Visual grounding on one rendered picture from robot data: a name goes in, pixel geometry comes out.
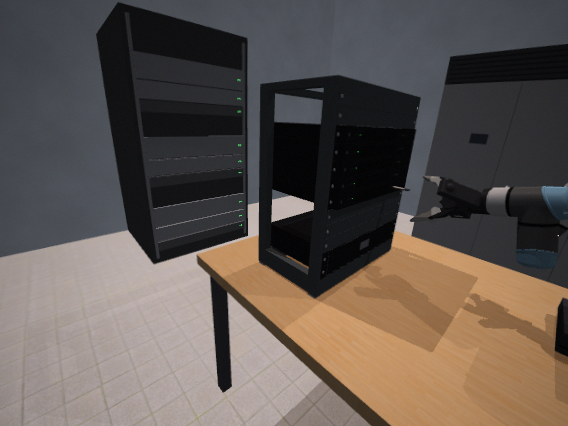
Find black server rack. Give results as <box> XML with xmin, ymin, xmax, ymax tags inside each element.
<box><xmin>258</xmin><ymin>75</ymin><xmax>421</xmax><ymax>299</ymax></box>

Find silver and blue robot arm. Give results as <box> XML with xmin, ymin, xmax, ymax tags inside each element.
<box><xmin>437</xmin><ymin>178</ymin><xmax>568</xmax><ymax>269</ymax></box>

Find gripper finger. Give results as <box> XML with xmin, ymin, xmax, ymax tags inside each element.
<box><xmin>410</xmin><ymin>207</ymin><xmax>455</xmax><ymax>222</ymax></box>
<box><xmin>423</xmin><ymin>176</ymin><xmax>444</xmax><ymax>186</ymax></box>

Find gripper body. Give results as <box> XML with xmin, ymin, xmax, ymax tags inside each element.
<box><xmin>440</xmin><ymin>188</ymin><xmax>492</xmax><ymax>219</ymax></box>

